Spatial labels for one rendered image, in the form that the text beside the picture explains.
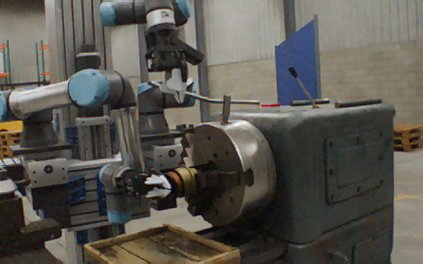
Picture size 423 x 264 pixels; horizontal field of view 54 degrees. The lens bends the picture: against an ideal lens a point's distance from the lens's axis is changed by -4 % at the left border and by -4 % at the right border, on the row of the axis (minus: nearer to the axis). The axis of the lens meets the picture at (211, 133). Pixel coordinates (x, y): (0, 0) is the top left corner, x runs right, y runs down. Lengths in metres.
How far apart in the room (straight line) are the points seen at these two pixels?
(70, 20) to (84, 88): 0.68
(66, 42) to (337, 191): 1.29
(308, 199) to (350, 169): 0.24
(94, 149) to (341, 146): 1.07
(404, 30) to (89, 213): 11.06
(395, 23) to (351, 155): 11.00
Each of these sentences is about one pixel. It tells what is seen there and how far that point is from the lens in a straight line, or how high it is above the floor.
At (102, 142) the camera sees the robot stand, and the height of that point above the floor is 1.14.
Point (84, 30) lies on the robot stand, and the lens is 2.02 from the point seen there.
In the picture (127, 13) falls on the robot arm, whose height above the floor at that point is 1.58.
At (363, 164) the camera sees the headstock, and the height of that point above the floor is 1.06.
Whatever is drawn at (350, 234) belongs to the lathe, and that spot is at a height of 0.83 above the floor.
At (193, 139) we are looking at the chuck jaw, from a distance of 1.32.
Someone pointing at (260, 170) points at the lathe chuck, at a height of 1.10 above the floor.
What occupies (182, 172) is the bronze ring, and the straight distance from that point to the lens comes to 1.21.
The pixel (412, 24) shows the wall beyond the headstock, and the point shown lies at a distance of 12.17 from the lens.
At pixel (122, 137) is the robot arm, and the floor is 1.19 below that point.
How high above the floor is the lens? 1.33
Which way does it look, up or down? 5 degrees down
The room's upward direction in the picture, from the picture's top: 3 degrees counter-clockwise
